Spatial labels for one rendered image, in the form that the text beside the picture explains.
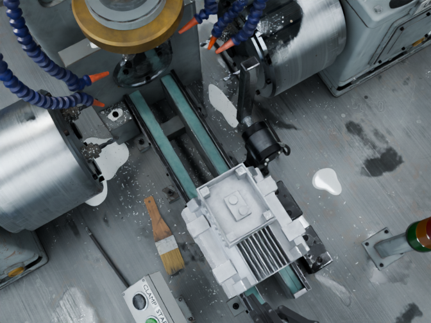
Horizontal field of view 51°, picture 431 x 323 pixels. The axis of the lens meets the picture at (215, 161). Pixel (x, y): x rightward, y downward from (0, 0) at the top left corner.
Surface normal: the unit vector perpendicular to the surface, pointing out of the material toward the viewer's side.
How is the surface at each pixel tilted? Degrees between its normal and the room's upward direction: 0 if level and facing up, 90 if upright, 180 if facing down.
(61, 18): 90
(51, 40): 90
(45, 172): 40
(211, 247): 0
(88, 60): 90
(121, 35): 0
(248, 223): 0
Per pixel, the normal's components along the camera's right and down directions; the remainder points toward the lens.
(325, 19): 0.29, 0.25
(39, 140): 0.07, -0.15
